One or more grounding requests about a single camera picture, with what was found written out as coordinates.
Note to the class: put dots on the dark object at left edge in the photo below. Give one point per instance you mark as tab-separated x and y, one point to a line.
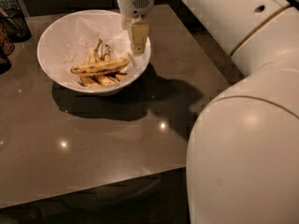
6	48

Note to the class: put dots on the spotted yellow banana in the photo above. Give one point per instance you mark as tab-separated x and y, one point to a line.
102	67

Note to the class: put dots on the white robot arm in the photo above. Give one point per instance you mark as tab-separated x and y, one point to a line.
242	164

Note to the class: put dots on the white paper liner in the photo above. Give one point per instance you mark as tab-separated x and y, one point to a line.
89	51

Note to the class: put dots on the black wire basket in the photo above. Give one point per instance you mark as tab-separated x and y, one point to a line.
15	25

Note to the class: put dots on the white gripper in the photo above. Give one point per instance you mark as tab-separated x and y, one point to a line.
135	3

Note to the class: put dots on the white bowl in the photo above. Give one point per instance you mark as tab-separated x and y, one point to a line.
68	41

